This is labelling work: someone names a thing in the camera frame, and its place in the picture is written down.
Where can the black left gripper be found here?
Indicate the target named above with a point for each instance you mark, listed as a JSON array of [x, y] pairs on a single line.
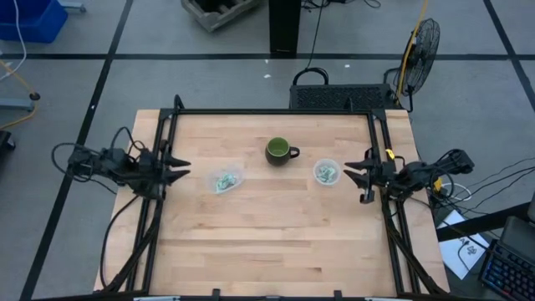
[[151, 171]]

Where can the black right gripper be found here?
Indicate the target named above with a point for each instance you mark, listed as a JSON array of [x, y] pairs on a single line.
[[382, 173]]

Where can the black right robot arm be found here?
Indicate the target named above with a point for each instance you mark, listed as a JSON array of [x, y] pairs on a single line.
[[422, 171]]

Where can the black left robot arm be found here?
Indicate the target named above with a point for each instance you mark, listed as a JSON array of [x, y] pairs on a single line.
[[113, 165]]

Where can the clear round plastic container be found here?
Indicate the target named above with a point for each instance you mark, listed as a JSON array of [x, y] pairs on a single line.
[[327, 161]]

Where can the clear oval plastic container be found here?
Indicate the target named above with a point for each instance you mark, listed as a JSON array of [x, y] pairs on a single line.
[[211, 177]]

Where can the black perforated computer case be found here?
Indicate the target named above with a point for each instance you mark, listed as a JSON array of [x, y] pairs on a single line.
[[334, 97]]

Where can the green ceramic mug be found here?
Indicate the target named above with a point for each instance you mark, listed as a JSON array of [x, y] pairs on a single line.
[[278, 148]]

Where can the white printed paper sheet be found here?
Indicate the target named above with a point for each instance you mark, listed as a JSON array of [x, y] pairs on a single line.
[[455, 246]]

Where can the black floor beam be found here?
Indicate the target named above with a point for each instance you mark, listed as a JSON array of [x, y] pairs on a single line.
[[480, 221]]

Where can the black floor fan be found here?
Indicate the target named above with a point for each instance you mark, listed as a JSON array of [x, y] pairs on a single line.
[[420, 54]]

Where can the black round floor knob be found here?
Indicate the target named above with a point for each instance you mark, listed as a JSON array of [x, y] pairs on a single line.
[[34, 96]]

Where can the grey moulded packing tray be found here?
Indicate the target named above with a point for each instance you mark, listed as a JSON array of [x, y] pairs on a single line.
[[217, 12]]

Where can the black upright tower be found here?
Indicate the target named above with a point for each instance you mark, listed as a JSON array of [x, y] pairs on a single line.
[[285, 25]]

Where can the black laptop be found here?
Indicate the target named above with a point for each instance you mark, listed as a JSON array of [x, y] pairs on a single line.
[[518, 234]]

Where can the black object at floor edge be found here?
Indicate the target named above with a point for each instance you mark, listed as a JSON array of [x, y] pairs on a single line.
[[6, 140]]

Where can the grey metal stand foot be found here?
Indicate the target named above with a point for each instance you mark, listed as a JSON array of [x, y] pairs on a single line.
[[14, 104]]

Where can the backlit black keyboard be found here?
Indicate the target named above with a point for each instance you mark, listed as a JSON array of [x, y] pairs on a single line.
[[507, 271]]

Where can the blue plastic bin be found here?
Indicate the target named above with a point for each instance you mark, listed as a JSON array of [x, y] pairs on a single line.
[[33, 21]]

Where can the black aluminium table frame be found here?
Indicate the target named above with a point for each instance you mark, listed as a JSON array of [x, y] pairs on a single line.
[[271, 111]]

